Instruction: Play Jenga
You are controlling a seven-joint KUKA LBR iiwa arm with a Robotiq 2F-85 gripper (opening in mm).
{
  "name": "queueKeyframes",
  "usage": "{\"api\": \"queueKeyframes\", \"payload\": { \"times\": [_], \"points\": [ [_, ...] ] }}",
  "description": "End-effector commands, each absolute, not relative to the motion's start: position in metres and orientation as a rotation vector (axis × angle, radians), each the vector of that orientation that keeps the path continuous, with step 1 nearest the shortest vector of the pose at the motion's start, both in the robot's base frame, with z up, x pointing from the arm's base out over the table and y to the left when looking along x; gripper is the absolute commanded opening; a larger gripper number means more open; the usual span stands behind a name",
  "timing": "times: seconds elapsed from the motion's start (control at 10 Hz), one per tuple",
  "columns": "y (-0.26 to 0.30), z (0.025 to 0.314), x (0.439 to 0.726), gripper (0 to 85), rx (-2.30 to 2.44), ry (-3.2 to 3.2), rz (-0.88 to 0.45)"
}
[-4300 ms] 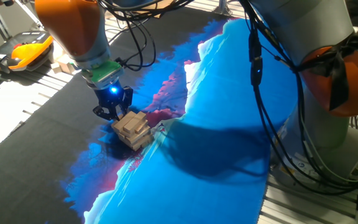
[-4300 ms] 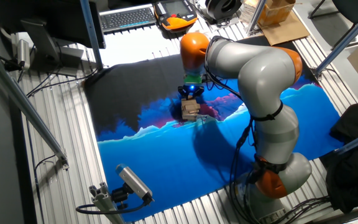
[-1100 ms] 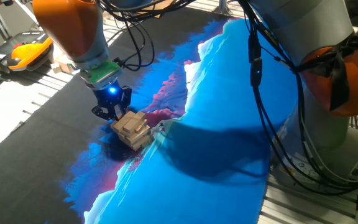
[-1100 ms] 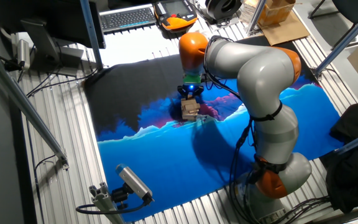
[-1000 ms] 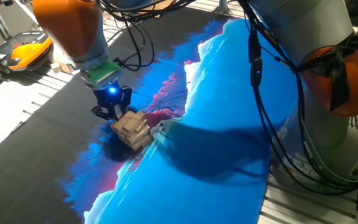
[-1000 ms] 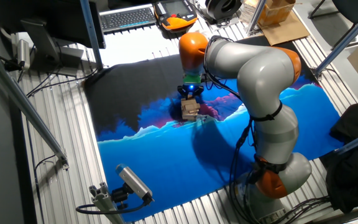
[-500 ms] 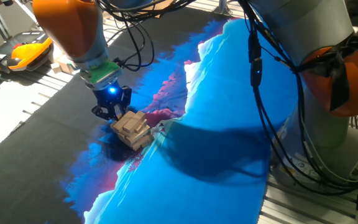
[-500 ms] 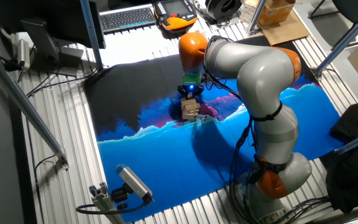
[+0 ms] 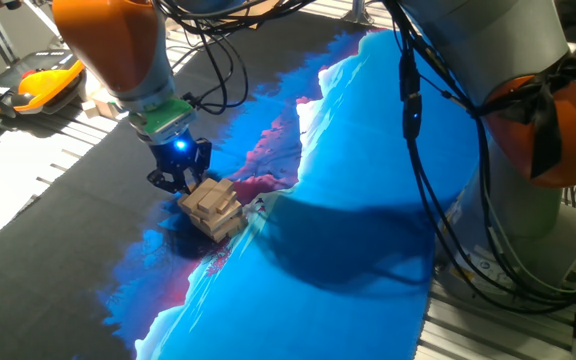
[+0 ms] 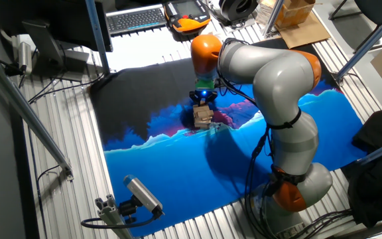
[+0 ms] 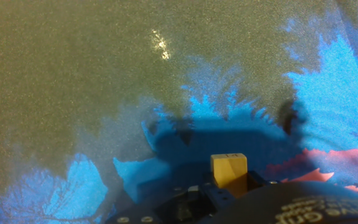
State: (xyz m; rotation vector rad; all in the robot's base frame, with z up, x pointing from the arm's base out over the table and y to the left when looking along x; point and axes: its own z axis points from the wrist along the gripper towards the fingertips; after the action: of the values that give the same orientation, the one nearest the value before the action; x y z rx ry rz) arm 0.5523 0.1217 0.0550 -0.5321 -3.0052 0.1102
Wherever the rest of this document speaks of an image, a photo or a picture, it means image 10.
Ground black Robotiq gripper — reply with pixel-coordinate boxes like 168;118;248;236
188;88;219;107

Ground wooden Jenga block tower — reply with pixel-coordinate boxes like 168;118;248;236
192;104;216;130

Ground green wrist mounting plate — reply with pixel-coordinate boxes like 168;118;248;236
195;78;216;91

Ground blue black printed cloth mat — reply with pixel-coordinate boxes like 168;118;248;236
90;38;367;237

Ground orange black teach pendant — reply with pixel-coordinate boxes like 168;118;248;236
164;0;212;34

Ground black round spool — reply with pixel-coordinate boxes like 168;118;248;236
219;0;259;23

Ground black computer keyboard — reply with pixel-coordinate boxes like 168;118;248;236
106;5;167;36

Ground flat brown cardboard sheet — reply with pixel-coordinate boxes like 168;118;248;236
275;13;331;49

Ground brown cardboard box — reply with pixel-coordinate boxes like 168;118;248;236
275;0;316;29

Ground short aluminium profile stand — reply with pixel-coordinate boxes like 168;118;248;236
94;194;134;239

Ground black computer monitor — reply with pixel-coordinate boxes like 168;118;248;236
0;0;114;82

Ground dark office chair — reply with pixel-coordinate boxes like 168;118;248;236
328;0;382;54

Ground black cloth bag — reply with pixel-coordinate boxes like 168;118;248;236
346;110;382;228

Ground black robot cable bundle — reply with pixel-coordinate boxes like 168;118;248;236
216;37;278;239

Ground black strap on arm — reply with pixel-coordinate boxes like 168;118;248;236
267;108;302;131
269;164;308;186

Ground aluminium frame post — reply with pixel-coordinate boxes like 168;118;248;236
263;0;285;38
84;0;113;76

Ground silver camera blue end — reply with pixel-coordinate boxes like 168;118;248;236
123;175;164;215

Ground black camera ball mount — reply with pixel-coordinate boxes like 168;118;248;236
117;195;139;224

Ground thin black desk cables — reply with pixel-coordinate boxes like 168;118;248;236
28;72;106;104

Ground black camera cable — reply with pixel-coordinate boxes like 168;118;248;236
80;207;160;230

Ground black cables at base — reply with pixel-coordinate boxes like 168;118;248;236
290;208;355;239

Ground small silver camera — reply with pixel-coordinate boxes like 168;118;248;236
17;41;33;76

